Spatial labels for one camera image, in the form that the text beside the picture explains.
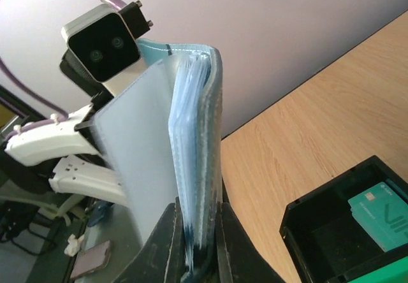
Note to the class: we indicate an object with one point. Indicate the teal credit card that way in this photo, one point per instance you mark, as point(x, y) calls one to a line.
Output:
point(382, 213)

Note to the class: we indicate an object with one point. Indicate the green plastic bin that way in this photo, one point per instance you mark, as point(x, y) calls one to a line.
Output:
point(396, 272)

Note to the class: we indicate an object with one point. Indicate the blue leather card holder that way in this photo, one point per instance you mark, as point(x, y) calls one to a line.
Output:
point(162, 136)

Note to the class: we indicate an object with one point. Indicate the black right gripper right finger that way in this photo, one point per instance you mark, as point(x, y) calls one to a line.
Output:
point(236, 258)

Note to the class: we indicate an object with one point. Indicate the pink smartphone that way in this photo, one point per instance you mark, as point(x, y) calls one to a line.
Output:
point(91, 260)

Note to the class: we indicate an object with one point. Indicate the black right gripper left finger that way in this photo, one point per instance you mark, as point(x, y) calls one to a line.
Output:
point(162, 258)

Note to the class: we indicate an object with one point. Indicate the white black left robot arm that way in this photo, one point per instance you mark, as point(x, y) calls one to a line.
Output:
point(54, 165)

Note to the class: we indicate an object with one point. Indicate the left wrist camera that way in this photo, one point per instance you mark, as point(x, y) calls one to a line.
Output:
point(102, 54)

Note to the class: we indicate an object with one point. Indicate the black plastic bin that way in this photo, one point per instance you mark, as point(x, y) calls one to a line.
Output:
point(324, 241)

